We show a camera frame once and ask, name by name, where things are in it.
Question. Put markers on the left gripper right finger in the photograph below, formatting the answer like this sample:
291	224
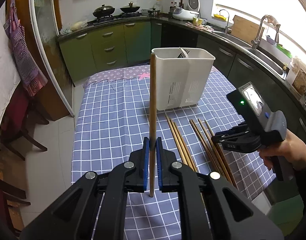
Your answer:
209	206

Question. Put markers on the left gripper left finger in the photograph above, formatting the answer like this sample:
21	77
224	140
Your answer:
94	206

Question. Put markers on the wooden chopstick seven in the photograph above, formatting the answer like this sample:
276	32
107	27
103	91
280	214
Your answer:
221	154

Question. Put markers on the wooden chopstick six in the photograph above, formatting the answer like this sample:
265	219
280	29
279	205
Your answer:
217	153

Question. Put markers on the wooden chopstick two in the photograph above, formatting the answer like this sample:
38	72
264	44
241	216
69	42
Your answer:
179	146

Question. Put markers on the wooden chopstick four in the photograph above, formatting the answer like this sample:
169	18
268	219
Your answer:
205	147

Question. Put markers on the wooden chopstick one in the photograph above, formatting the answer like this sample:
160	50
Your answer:
152	122

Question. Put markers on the steel kitchen faucet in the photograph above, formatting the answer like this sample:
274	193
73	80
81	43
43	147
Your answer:
270	20

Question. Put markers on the person right hand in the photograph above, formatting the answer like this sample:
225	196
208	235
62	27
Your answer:
292	148

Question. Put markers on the steel double sink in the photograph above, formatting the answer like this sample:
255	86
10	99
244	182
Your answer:
269	54

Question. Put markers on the printed paper bag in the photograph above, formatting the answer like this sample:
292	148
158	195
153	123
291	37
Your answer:
296	76

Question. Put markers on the white plastic utensil holder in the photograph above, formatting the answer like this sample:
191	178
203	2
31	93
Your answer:
181	75

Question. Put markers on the blue checkered tablecloth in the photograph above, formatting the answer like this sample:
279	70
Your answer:
114	121

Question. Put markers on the wooden cutting board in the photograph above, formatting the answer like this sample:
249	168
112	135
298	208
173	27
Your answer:
246	30

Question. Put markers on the red wooden chair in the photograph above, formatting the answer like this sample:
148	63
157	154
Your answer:
13	125

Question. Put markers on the white rice cooker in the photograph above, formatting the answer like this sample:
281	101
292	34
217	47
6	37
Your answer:
187	14

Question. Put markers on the purple apron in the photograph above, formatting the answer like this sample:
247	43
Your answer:
31	75

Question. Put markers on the white hanging sheet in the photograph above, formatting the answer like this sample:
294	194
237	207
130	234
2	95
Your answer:
9	78

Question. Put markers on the small steel pot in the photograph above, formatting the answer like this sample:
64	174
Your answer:
153	12

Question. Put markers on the green lower cabinets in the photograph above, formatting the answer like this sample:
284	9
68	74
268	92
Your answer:
106	48

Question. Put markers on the gas stove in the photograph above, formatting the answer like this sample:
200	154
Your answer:
110	18

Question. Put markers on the glass sliding door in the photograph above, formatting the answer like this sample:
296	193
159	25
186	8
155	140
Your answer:
45	30

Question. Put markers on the black wok right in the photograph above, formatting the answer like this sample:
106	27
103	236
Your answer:
130	8

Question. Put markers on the black wok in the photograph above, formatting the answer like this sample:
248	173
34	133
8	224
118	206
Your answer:
103	11
130	8

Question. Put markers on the black wok left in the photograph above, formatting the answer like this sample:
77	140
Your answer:
103	11

